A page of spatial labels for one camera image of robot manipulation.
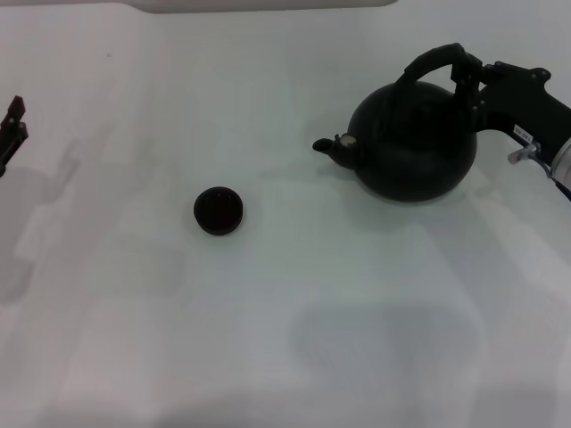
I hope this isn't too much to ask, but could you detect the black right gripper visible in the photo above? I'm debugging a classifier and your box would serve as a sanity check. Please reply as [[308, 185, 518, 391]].
[[449, 47, 571, 158]]

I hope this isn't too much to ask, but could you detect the black round teapot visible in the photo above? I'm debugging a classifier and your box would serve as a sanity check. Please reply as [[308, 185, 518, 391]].
[[311, 42, 479, 204]]

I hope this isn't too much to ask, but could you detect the dark brown teacup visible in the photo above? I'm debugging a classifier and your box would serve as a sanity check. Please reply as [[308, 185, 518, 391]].
[[193, 185, 245, 236]]

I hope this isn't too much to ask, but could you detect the silver connector with black cable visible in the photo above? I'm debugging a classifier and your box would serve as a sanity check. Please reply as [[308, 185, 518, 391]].
[[508, 141, 571, 201]]

